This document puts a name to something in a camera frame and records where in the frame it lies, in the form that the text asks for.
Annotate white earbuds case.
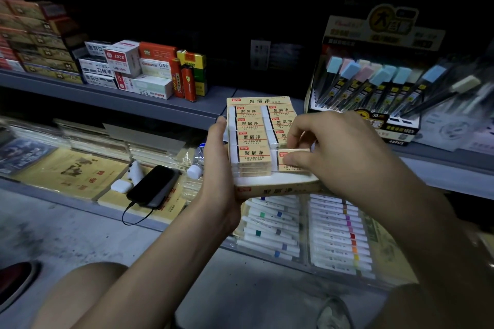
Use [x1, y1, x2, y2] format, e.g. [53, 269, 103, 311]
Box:
[110, 179, 134, 194]

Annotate yellow calligraphy paper pack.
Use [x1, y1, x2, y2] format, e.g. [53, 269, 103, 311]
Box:
[15, 147, 129, 201]
[97, 180, 187, 225]

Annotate red slim box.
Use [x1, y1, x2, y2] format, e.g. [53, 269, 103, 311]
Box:
[181, 66, 197, 103]
[169, 58, 186, 99]

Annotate yellow box red label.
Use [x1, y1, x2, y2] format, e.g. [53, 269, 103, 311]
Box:
[176, 50, 207, 70]

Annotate rows of erasers in sleeves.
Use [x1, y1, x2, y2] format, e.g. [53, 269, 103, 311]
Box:
[228, 104, 298, 177]

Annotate white staple box red label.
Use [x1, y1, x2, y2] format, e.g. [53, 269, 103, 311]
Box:
[103, 40, 143, 79]

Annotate person's right leg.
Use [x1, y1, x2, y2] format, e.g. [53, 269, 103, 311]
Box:
[370, 282, 494, 329]

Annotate pencil lead display box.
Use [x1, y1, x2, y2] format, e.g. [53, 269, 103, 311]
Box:
[304, 3, 447, 147]

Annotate white wall label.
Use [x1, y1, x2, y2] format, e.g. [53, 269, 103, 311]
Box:
[250, 39, 271, 72]

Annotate person's right hand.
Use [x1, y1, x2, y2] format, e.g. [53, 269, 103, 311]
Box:
[283, 111, 403, 207]

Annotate person's left leg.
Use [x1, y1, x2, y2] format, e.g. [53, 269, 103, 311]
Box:
[32, 262, 129, 329]

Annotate white charger plug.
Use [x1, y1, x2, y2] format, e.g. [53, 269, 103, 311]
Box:
[127, 161, 146, 187]

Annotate small white red staple box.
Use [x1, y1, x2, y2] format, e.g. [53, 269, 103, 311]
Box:
[114, 71, 139, 93]

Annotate person's leg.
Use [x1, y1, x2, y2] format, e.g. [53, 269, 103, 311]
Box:
[370, 282, 494, 329]
[32, 262, 129, 329]

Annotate stack of brown flat boxes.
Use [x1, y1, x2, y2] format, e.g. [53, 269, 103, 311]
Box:
[0, 0, 87, 85]

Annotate single yellow eraser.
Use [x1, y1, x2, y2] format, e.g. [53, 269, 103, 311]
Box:
[277, 148, 312, 174]

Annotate dark printed book pack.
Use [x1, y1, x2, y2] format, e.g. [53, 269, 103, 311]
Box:
[0, 137, 57, 176]

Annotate yellow eraser display box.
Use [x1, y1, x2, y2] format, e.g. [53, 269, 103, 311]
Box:
[225, 96, 329, 199]

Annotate grey metal shelf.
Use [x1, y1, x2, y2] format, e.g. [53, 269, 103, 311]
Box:
[0, 70, 494, 202]

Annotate row of pencil lead tubes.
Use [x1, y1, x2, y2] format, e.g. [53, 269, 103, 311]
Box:
[314, 56, 483, 119]

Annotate dark grey shoe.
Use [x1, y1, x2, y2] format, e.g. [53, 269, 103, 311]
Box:
[316, 296, 355, 329]

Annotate white pencil lead refill box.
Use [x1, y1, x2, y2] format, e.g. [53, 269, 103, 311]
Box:
[139, 58, 173, 80]
[132, 74, 175, 100]

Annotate person's left hand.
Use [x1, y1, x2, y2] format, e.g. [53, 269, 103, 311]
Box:
[193, 116, 242, 234]

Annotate row of plastic wrapped notebooks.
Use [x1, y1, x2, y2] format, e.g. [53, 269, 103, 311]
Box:
[0, 116, 197, 171]

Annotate person's right forearm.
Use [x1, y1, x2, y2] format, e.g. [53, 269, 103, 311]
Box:
[341, 172, 494, 329]

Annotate orange stationery box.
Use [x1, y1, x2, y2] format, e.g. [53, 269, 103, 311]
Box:
[138, 41, 178, 62]

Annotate black charging cable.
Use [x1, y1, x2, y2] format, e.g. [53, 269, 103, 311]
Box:
[121, 202, 155, 226]

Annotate black smartphone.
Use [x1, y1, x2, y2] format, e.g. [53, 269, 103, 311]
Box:
[126, 165, 181, 209]

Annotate pack of white paint tubes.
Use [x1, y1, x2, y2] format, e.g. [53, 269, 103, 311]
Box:
[234, 195, 303, 262]
[308, 193, 377, 280]

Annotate white and blue staple box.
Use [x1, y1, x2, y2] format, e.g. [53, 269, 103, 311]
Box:
[82, 72, 119, 89]
[78, 56, 115, 77]
[84, 40, 113, 58]

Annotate person's left forearm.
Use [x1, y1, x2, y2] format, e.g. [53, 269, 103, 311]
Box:
[73, 203, 240, 329]

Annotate clear plastic water bottle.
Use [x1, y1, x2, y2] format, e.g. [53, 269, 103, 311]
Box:
[187, 142, 207, 180]

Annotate white printed paper sheets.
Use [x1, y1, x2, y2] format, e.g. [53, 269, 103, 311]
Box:
[414, 107, 494, 157]

